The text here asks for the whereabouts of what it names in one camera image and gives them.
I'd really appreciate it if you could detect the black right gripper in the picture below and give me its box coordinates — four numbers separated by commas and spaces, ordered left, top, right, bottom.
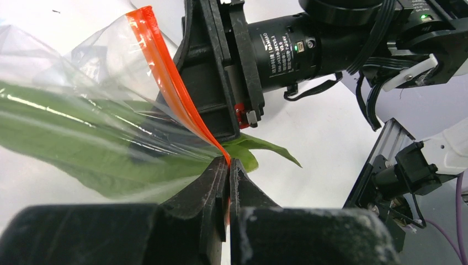
173, 1, 366, 142

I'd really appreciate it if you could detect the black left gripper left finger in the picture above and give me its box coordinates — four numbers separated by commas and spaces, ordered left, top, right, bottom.
1, 157, 230, 264

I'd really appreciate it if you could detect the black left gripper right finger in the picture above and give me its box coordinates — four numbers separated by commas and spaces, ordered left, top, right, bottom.
229, 159, 400, 264

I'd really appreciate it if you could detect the green leafy vegetable toy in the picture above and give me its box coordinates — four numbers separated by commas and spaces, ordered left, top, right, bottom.
0, 80, 303, 204

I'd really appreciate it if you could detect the clear orange zip bag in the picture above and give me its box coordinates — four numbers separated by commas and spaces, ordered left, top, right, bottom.
1, 6, 230, 199

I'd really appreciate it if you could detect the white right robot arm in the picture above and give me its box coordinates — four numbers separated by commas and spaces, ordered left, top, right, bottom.
173, 1, 467, 143

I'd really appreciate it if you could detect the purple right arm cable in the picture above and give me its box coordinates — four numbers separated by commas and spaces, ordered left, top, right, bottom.
424, 172, 468, 264

